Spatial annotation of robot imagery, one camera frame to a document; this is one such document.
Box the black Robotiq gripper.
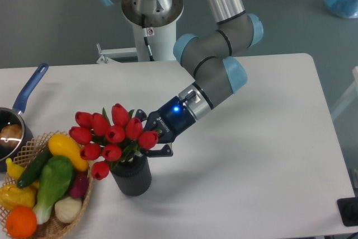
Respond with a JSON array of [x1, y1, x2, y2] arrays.
[[132, 96, 196, 157]]

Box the red tulip bouquet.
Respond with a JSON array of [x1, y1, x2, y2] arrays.
[[69, 104, 159, 180]]

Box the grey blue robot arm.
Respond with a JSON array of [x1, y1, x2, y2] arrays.
[[98, 0, 263, 157]]

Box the dark grey ribbed vase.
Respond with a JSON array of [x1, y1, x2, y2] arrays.
[[111, 156, 152, 196]]

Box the purple red radish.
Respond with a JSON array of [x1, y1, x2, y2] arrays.
[[68, 172, 89, 198]]

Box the yellow squash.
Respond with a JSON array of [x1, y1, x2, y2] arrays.
[[48, 134, 89, 172]]

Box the green bok choy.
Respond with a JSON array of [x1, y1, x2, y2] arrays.
[[33, 156, 74, 225]]

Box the white garlic bulb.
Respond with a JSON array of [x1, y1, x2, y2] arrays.
[[54, 196, 82, 223]]

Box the green cucumber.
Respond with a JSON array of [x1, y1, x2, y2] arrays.
[[17, 147, 53, 189]]

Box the bread roll in pan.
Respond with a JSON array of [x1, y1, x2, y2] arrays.
[[1, 124, 22, 147]]

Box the yellow banana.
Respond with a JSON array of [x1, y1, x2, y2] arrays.
[[5, 158, 40, 190]]

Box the yellow bell pepper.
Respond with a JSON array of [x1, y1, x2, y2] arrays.
[[1, 184, 37, 211]]

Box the orange fruit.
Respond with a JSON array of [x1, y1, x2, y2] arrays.
[[5, 206, 37, 238]]

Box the black device at edge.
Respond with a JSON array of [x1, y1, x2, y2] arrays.
[[337, 197, 357, 227]]

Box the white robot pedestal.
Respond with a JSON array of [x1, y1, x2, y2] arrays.
[[96, 16, 180, 64]]

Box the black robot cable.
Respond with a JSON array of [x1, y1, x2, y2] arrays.
[[141, 14, 155, 62]]

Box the blue handled saucepan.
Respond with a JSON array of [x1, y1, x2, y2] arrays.
[[1, 63, 49, 172]]

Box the white frame at right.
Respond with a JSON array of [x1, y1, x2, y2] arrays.
[[331, 66, 357, 121]]

